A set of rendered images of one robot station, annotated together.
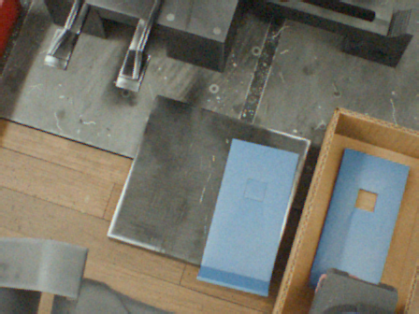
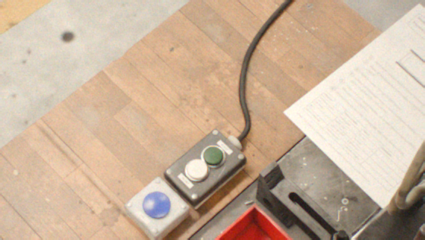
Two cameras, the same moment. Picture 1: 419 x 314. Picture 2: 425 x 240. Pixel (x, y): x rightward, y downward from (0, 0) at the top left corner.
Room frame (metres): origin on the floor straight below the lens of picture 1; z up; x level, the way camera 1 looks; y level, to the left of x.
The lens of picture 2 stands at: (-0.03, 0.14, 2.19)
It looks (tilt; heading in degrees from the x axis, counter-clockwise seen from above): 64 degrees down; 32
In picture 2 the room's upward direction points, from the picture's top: 2 degrees counter-clockwise
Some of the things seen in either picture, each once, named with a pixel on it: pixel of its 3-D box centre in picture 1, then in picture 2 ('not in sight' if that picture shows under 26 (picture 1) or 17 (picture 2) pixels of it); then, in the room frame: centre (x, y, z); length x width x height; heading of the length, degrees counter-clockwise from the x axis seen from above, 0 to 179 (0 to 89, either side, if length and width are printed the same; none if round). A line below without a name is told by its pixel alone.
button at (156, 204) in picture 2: not in sight; (156, 206); (0.38, 0.46, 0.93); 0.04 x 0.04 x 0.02
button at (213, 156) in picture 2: not in sight; (213, 157); (0.49, 0.42, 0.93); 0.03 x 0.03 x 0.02
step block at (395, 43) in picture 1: (378, 32); not in sight; (0.37, -0.17, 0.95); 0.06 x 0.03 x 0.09; 73
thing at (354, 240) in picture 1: (360, 225); not in sight; (0.16, -0.15, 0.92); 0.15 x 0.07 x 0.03; 164
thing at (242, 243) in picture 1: (249, 214); not in sight; (0.17, -0.04, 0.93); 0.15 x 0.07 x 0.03; 167
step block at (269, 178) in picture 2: not in sight; (281, 194); (0.48, 0.31, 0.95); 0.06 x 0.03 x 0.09; 73
